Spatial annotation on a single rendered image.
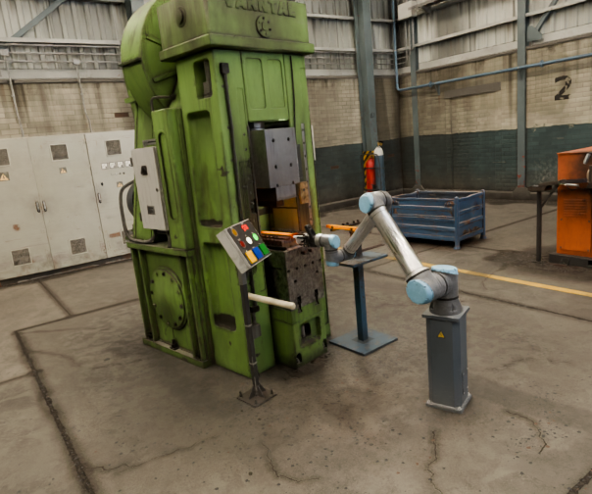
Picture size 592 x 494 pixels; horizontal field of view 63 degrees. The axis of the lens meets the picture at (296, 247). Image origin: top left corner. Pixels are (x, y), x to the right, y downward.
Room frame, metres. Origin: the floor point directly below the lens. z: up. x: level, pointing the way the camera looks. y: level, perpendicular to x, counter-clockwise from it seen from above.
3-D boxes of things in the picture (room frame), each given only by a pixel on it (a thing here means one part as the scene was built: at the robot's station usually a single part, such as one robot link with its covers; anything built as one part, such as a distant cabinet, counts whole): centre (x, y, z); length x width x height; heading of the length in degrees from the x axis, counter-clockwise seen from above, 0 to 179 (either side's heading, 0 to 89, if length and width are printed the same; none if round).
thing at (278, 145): (3.67, 0.15, 1.56); 0.42 x 0.39 x 0.40; 45
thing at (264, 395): (3.04, 0.37, 0.05); 0.22 x 0.22 x 0.09; 45
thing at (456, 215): (7.16, -2.12, 0.36); 1.20 x 0.80 x 0.72; 40
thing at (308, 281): (3.68, 0.15, 0.69); 0.56 x 0.38 x 0.45; 45
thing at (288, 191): (3.64, 0.18, 1.32); 0.42 x 0.20 x 0.10; 45
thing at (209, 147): (3.54, 0.49, 1.15); 0.44 x 0.26 x 2.30; 45
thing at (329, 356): (3.46, 0.00, 0.01); 0.58 x 0.39 x 0.01; 135
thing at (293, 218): (4.01, 0.02, 1.15); 0.44 x 0.26 x 2.30; 45
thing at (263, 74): (3.78, 0.25, 2.06); 0.44 x 0.41 x 0.47; 45
